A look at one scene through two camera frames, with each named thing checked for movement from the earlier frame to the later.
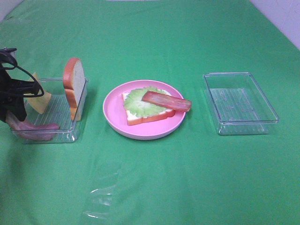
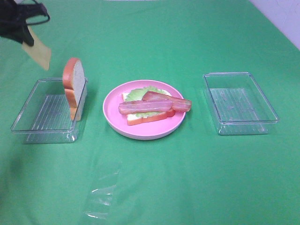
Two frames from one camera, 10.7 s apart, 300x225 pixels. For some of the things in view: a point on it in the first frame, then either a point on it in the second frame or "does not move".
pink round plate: [115, 116] does not move
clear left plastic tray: [54, 125] does not move
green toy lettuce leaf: [134, 104] does not move
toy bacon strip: [182, 104] does not move
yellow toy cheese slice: [39, 102] -> [38, 51]
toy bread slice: [74, 82] does not move
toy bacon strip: [33, 131] -> [145, 106]
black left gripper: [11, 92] -> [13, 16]
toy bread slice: [131, 120] does not move
